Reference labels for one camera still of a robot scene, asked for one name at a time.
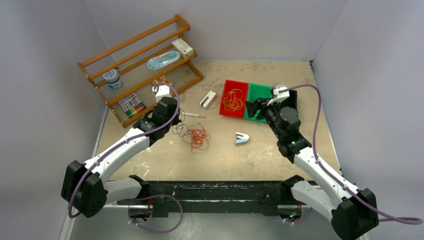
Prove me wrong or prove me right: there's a white blue staple remover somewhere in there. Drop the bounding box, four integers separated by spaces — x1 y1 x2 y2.
234 132 250 145

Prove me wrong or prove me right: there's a white marker with orange cap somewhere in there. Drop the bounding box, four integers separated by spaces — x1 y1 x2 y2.
182 112 206 119

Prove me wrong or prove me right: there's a green plastic bin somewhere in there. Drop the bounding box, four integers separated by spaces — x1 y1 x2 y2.
243 83 273 123

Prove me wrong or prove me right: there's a wooden shelf rack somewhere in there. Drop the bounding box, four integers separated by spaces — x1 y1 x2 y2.
77 14 204 128

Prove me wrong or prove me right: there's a blue white oval package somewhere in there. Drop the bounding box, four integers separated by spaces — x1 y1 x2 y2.
146 50 180 70

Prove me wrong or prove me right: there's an aluminium frame rail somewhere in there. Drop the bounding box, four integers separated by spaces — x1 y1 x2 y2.
58 198 365 240

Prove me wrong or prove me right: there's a white red box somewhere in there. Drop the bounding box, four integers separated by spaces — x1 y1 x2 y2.
171 38 195 59

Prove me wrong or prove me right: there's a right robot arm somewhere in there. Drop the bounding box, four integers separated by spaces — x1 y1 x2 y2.
245 97 379 240

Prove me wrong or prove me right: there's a white stapler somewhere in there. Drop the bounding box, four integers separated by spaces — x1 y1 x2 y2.
199 90 216 109

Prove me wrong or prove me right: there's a blue white tape roll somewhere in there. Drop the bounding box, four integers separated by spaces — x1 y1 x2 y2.
102 67 123 90

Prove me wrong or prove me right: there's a right arm purple hose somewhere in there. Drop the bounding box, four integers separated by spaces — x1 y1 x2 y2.
279 83 424 227

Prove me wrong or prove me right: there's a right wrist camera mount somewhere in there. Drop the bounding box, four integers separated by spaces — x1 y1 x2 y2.
266 84 290 106

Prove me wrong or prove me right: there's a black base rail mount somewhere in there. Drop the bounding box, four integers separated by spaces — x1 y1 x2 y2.
117 175 303 218

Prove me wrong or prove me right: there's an orange snack packet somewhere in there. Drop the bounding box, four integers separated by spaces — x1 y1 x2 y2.
150 74 173 86

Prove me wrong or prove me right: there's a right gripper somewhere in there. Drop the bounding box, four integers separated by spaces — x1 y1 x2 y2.
244 97 284 140

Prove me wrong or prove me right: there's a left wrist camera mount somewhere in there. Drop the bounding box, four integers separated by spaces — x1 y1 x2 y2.
152 85 172 104

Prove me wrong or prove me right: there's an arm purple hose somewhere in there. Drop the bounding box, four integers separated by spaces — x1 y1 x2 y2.
279 83 424 227
67 83 184 235

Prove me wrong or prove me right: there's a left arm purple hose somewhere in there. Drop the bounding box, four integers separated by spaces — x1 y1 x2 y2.
67 83 184 235

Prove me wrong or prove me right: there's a coloured marker set pack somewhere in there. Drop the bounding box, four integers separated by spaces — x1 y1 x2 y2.
118 93 146 118

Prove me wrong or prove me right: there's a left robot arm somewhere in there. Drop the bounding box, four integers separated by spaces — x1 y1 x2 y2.
60 96 180 218

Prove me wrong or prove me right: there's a red plastic bin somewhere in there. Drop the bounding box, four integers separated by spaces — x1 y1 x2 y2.
219 79 249 119

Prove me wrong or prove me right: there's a yellow cable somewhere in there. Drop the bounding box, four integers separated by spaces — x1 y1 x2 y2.
222 88 247 113

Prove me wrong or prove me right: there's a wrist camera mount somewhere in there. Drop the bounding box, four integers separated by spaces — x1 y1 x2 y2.
266 84 290 106
152 85 172 104

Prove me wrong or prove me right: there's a black plastic bin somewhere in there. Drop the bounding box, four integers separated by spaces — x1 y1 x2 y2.
287 89 298 110

